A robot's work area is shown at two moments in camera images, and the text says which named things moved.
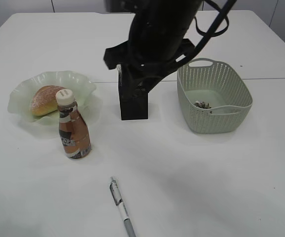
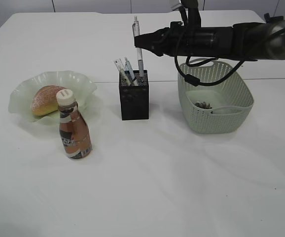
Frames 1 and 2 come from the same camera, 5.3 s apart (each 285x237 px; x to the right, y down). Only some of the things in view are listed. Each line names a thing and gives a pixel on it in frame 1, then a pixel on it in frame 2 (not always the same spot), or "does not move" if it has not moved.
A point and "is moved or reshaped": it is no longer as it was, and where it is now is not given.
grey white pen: x=119 y=201 is moved or reshaped
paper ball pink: x=201 y=104 does not move
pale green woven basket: x=214 y=98 does not move
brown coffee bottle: x=74 y=134 does not move
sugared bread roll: x=44 y=100 does not move
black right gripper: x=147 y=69 to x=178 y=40
